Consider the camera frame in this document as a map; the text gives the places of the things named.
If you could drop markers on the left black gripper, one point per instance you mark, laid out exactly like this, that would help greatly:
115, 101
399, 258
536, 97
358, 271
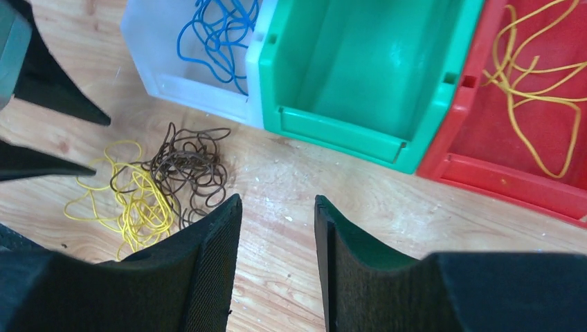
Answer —
29, 70

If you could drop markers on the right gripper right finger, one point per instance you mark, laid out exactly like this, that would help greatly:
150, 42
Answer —
369, 286

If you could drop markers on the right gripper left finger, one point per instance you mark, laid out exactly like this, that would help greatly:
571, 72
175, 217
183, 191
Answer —
182, 283

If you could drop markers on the white plastic bin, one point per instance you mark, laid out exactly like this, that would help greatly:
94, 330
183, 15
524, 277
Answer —
201, 54

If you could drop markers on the red plastic bin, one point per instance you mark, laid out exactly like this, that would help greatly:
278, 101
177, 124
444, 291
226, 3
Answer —
516, 130

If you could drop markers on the green plastic bin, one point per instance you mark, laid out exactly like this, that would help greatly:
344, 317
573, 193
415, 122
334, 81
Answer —
373, 79

